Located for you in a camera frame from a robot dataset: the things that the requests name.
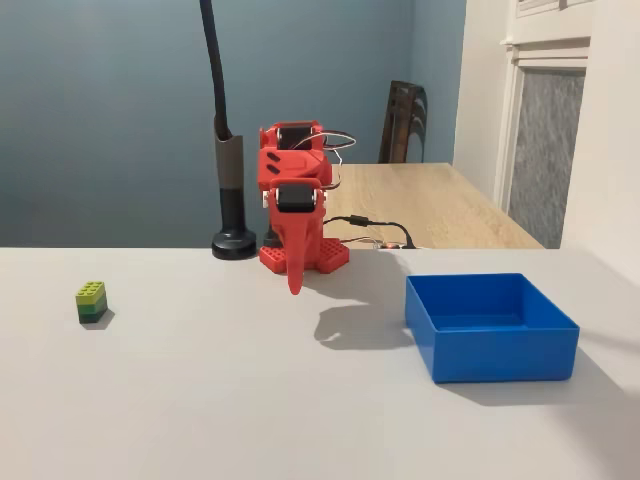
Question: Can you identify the green lego brick stack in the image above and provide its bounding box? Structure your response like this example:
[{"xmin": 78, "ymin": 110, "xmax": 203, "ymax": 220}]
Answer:
[{"xmin": 75, "ymin": 280, "xmax": 109, "ymax": 326}]

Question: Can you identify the blue square box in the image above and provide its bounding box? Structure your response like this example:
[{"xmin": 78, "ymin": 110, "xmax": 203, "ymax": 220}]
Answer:
[{"xmin": 404, "ymin": 272, "xmax": 582, "ymax": 385}]

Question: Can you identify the black gooseneck stand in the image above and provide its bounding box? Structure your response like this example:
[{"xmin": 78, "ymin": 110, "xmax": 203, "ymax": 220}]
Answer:
[{"xmin": 198, "ymin": 0, "xmax": 258, "ymax": 261}]

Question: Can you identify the light wooden table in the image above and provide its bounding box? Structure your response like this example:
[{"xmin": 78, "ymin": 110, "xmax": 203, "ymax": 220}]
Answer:
[{"xmin": 323, "ymin": 162, "xmax": 546, "ymax": 251}]

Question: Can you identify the dark wooden chair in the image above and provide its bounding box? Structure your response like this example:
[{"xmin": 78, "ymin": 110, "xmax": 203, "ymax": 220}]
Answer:
[{"xmin": 377, "ymin": 80, "xmax": 430, "ymax": 165}]

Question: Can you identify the white framed glass door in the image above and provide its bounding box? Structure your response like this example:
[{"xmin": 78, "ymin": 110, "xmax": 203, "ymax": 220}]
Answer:
[{"xmin": 493, "ymin": 0, "xmax": 596, "ymax": 237}]

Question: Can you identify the black power cable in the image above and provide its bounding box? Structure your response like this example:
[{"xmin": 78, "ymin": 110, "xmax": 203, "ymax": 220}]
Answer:
[{"xmin": 323, "ymin": 214, "xmax": 419, "ymax": 250}]

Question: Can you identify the forearm servo wire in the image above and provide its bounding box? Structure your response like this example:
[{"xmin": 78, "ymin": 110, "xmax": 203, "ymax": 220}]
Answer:
[{"xmin": 292, "ymin": 127, "xmax": 359, "ymax": 194}]

